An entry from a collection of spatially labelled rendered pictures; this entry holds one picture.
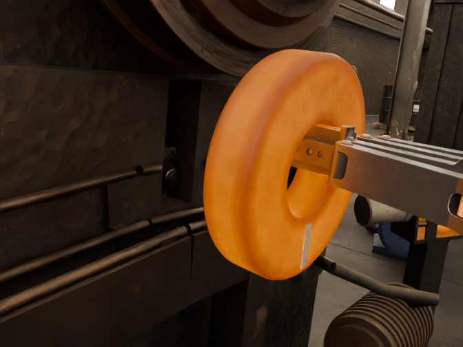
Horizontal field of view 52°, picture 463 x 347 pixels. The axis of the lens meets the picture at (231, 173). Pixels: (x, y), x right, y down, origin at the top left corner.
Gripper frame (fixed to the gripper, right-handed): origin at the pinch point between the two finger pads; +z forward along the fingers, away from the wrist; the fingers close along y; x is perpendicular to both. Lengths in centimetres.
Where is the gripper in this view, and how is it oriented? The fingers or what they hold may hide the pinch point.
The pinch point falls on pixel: (300, 143)
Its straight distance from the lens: 32.6
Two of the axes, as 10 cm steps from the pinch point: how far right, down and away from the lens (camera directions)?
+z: -7.8, -2.5, 5.8
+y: 6.1, -1.0, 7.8
